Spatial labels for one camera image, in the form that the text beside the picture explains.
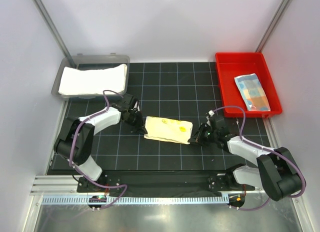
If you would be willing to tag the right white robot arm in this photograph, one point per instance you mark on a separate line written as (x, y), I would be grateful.
(275, 170)

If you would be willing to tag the blue patterned towel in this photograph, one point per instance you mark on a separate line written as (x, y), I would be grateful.
(252, 92)

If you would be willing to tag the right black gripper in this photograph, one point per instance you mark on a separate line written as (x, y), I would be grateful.
(204, 126)

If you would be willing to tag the white pink towel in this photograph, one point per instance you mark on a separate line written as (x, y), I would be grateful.
(76, 82)

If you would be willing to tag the clear plastic bin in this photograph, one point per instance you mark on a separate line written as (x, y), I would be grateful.
(90, 62)

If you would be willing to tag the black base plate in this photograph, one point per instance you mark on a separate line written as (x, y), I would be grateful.
(165, 184)

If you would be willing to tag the aluminium front rail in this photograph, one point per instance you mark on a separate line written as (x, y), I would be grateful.
(59, 185)

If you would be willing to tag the right aluminium frame post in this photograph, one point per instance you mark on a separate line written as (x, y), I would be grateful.
(279, 13)

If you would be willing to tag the red plastic bin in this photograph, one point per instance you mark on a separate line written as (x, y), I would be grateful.
(232, 64)

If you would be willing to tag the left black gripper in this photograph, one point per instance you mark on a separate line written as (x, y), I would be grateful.
(140, 127)

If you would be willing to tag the aluminium frame post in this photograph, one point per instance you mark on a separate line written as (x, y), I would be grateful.
(54, 31)
(279, 13)

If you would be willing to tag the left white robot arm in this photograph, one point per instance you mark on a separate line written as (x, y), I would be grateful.
(75, 139)

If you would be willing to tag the left aluminium frame post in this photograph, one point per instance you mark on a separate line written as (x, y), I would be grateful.
(54, 31)

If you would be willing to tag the yellow patterned towel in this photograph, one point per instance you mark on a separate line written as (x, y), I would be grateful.
(168, 130)

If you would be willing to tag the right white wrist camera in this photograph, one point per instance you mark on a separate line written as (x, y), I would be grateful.
(210, 113)

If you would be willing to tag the slotted cable duct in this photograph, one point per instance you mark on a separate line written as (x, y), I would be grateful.
(99, 199)

